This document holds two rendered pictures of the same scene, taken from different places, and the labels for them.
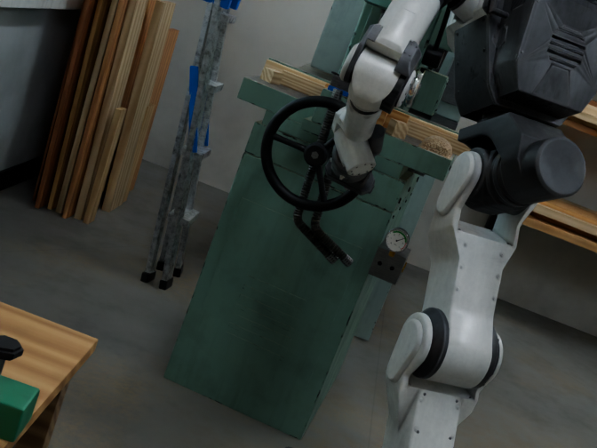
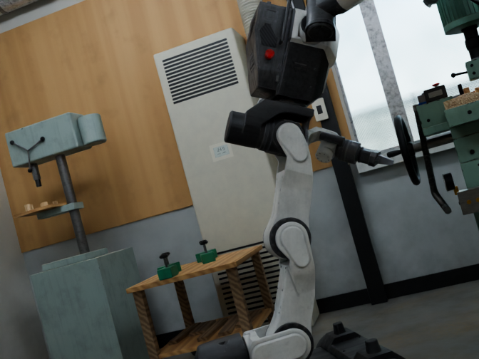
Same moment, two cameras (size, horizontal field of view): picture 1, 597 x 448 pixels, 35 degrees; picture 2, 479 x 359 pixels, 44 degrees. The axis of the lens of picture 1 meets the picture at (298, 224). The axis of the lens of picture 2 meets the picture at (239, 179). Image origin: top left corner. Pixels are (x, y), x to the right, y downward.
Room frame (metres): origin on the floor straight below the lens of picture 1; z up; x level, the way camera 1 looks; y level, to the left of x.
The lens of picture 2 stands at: (2.15, -2.40, 0.76)
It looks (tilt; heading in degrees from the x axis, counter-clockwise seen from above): 3 degrees up; 102
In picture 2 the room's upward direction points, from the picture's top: 15 degrees counter-clockwise
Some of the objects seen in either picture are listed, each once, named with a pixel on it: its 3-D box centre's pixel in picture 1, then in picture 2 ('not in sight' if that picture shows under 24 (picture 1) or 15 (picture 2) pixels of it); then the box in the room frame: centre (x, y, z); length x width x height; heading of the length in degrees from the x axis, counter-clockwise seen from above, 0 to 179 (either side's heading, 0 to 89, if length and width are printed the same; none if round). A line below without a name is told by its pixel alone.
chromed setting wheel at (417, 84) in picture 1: (415, 87); not in sight; (2.76, -0.17, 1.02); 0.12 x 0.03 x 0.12; 171
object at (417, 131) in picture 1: (382, 116); not in sight; (2.64, -0.11, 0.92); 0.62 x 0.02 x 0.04; 81
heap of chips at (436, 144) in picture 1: (438, 143); (465, 99); (2.53, -0.27, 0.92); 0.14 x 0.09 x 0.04; 171
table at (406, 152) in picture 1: (346, 126); (463, 117); (2.55, -0.03, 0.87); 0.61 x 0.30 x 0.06; 81
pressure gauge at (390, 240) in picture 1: (396, 243); (450, 184); (2.41, -0.26, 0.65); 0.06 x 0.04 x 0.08; 81
